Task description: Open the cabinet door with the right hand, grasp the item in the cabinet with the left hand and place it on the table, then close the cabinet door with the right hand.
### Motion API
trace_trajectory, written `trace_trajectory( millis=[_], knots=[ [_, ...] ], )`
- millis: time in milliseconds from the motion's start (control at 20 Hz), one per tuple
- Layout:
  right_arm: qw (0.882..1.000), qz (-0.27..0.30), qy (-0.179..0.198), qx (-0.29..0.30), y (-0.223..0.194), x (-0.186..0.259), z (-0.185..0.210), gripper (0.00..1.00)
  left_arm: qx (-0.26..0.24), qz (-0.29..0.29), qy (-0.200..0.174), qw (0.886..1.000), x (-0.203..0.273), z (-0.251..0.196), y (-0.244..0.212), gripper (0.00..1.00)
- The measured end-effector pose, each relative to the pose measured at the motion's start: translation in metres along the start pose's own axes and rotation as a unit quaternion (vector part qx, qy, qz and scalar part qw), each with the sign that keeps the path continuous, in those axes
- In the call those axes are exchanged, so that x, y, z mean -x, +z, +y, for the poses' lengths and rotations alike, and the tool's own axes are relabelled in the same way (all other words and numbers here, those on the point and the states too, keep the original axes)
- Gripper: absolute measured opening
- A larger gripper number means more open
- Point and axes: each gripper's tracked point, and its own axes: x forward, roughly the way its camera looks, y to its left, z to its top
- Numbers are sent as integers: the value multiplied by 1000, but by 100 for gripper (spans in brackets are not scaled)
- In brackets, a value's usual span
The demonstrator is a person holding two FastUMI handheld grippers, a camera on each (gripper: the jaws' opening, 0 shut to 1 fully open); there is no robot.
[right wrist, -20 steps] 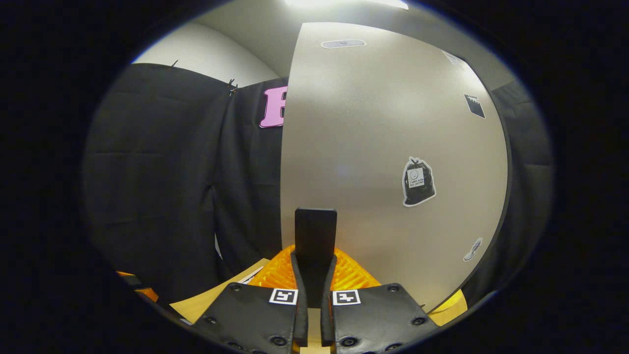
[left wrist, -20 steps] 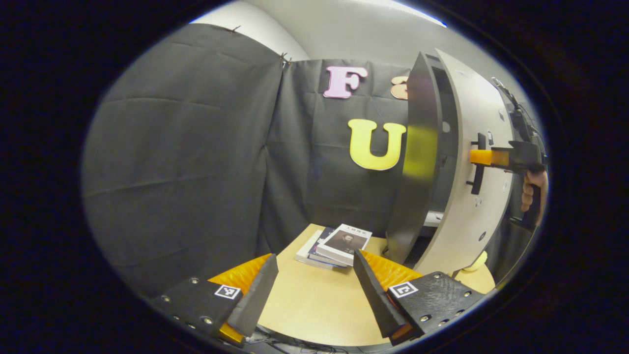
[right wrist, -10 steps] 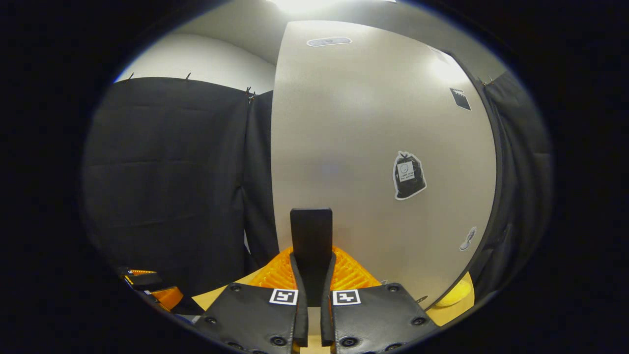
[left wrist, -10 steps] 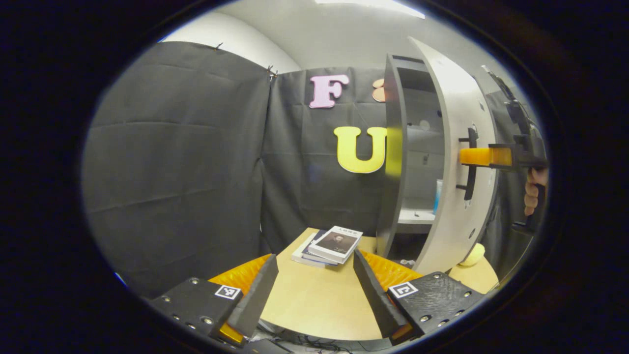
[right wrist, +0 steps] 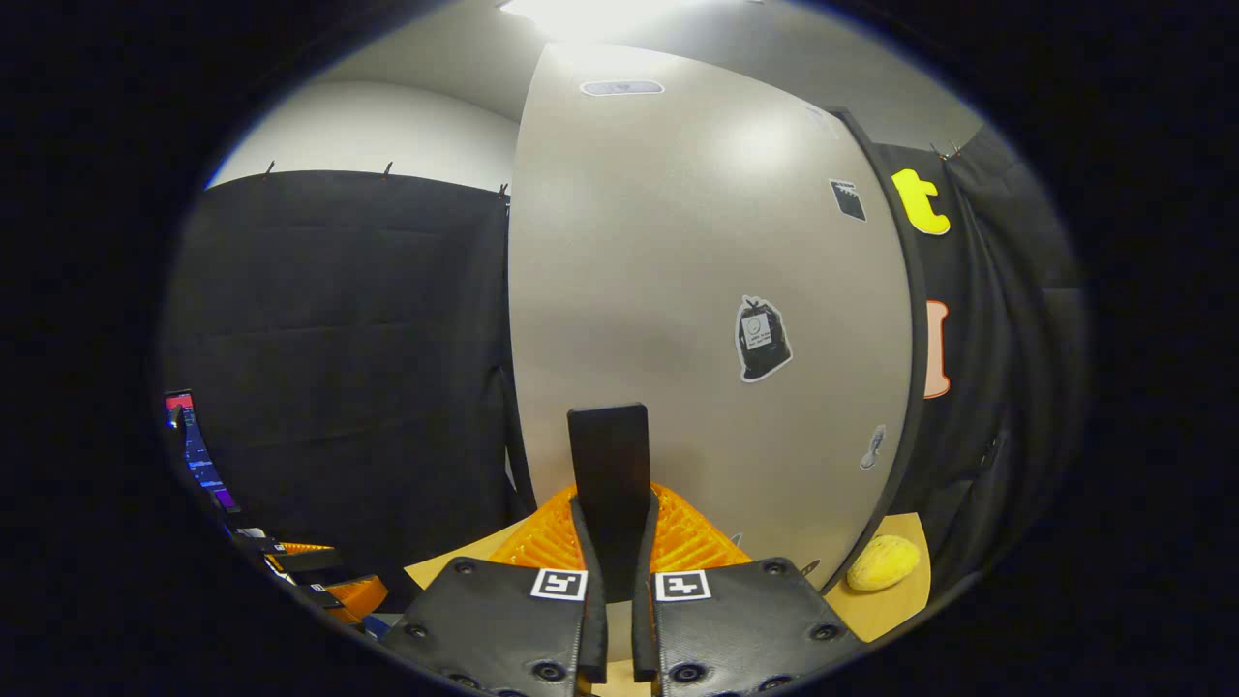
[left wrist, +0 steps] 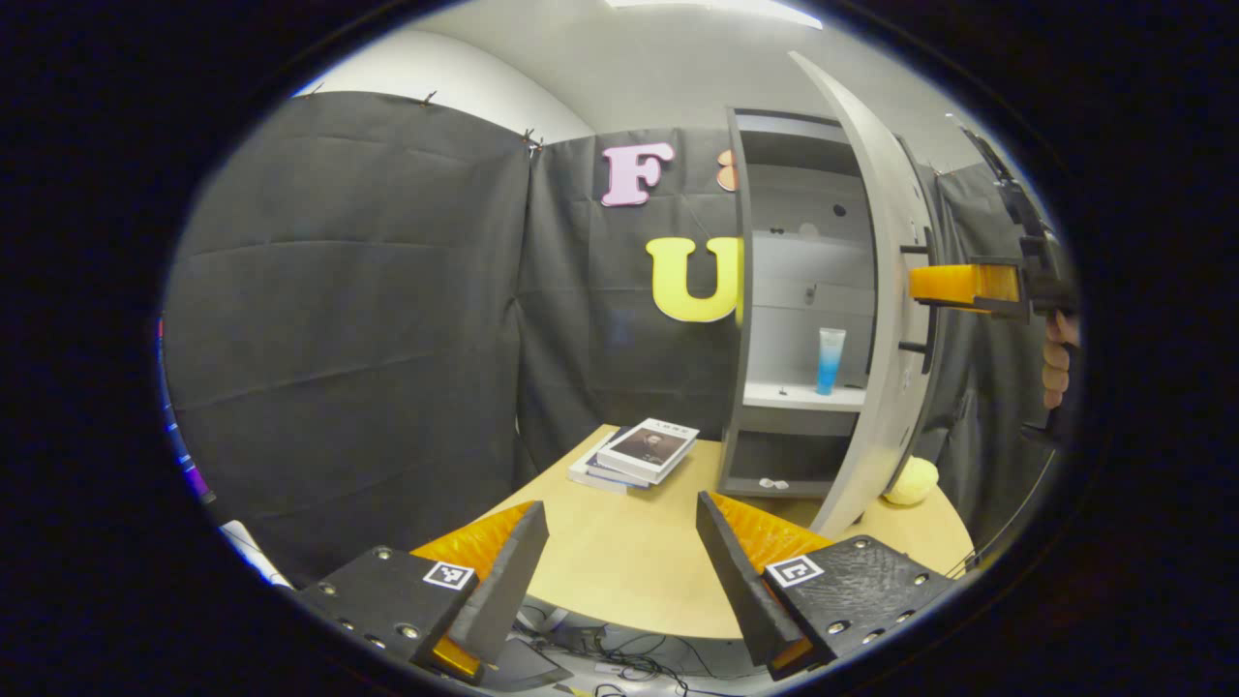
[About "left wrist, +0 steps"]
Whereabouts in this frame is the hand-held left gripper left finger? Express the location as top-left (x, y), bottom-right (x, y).
top-left (295, 500), bottom-right (550, 686)

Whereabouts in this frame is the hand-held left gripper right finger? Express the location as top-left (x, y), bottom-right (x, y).
top-left (696, 490), bottom-right (959, 682)

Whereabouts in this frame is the black cabinet door handle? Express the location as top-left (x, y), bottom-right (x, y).
top-left (898, 227), bottom-right (940, 374)

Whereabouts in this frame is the clear blue bottle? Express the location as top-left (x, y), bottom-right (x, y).
top-left (816, 327), bottom-right (847, 396)

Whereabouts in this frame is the dark grey cabinet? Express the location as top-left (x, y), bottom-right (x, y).
top-left (718, 106), bottom-right (945, 500)

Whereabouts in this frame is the grey book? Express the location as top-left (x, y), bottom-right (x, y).
top-left (567, 431), bottom-right (679, 497)

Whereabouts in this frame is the white book with dark photo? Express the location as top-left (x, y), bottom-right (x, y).
top-left (596, 417), bottom-right (701, 485)

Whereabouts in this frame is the yellow bumpy round toy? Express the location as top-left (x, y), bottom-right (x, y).
top-left (883, 457), bottom-right (940, 507)

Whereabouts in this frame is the black backdrop cloth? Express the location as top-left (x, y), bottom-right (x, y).
top-left (163, 90), bottom-right (1056, 582)

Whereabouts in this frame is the large ceiling light panel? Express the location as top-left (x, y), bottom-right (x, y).
top-left (605, 0), bottom-right (824, 30)

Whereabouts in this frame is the tangle of black cables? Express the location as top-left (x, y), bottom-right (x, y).
top-left (513, 600), bottom-right (756, 697)

